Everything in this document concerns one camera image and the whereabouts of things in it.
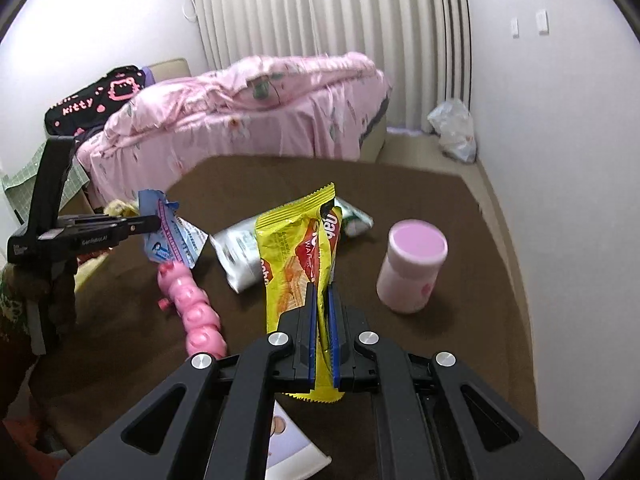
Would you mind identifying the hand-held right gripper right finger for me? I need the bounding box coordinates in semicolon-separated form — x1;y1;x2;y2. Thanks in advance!
326;283;586;480

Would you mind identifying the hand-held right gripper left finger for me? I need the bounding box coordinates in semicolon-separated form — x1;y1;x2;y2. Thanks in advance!
55;285;319;480

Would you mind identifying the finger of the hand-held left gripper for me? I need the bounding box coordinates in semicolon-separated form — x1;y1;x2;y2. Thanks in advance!
122;215;164;235

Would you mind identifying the blue snack wrapper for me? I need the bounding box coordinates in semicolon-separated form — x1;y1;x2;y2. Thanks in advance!
137;189;210;267

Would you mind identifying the yellow wafer packet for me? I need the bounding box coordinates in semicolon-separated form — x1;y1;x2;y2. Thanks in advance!
255;182;346;403

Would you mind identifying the green striped cloth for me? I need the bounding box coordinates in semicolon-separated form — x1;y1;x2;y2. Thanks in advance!
2;140;91;221

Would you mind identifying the white and green packet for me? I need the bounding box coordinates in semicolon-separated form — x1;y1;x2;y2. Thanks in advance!
209;195;375;293

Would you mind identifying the pink lidded cup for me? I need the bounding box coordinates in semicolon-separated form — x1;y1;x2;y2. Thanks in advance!
376;219;448;315

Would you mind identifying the pink bumpy toy bottle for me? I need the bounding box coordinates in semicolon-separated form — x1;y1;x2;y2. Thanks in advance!
156;261;228;358

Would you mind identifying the white paper box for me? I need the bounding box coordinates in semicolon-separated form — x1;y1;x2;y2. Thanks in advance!
265;400;333;471

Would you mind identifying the pink printed blanket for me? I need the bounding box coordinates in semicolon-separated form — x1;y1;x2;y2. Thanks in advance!
75;51;393;201

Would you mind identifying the black cloth with pink print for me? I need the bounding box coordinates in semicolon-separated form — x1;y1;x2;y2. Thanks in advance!
44;65;147;136

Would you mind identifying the white plastic bag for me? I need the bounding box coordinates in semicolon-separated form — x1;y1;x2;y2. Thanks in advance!
427;97;478;163

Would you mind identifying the white pleated curtain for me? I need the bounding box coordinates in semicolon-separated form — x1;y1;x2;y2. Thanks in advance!
192;0;473;131

